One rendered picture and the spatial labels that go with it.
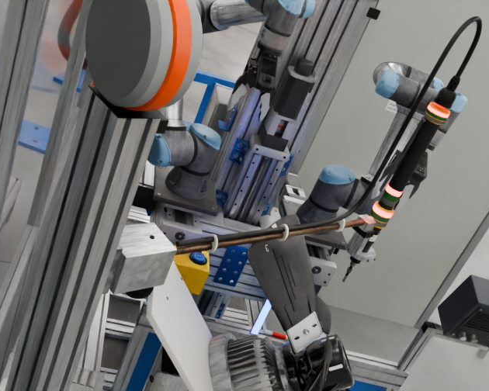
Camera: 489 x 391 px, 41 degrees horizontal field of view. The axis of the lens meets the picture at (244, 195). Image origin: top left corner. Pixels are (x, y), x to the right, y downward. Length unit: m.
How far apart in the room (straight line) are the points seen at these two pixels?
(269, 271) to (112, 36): 0.76
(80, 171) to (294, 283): 0.73
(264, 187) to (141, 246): 1.43
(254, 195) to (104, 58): 1.67
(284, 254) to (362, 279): 2.45
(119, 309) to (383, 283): 1.65
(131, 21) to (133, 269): 0.38
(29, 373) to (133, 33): 0.55
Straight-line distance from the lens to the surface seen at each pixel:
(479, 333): 2.20
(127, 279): 0.96
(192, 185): 2.19
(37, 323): 1.00
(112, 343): 2.79
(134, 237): 0.97
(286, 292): 1.43
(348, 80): 3.22
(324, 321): 1.69
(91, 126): 0.81
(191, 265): 1.84
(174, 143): 2.05
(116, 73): 0.76
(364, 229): 1.38
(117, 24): 0.76
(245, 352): 1.48
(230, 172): 2.40
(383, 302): 4.01
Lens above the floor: 2.12
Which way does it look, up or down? 27 degrees down
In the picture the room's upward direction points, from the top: 23 degrees clockwise
